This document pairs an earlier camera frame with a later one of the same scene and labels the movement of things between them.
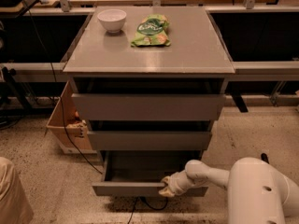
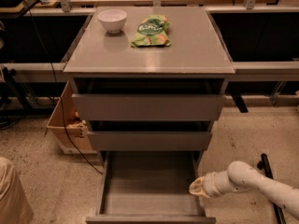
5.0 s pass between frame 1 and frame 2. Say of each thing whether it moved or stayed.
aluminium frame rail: stayed
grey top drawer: stayed
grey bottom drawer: moved
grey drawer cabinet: stayed
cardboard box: stayed
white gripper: moved
